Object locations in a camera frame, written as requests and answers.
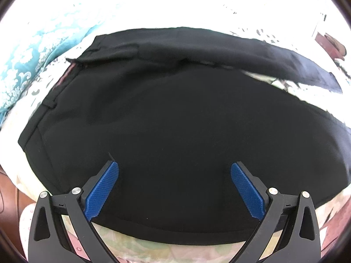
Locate teal patterned pillow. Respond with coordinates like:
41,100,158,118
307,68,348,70
0,3,110,128

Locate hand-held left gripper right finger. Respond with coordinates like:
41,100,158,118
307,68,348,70
230,161,321,263

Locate person's pink dotted garment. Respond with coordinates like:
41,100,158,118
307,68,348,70
19,204,85,263

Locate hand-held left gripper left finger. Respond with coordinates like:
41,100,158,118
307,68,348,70
27,152,120,263

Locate black pants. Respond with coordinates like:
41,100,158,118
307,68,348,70
18,27,351,245

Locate floral leaf print bedspread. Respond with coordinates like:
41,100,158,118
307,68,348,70
3,0,351,263

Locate wooden cabinet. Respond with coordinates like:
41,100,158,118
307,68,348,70
315,31,347,61

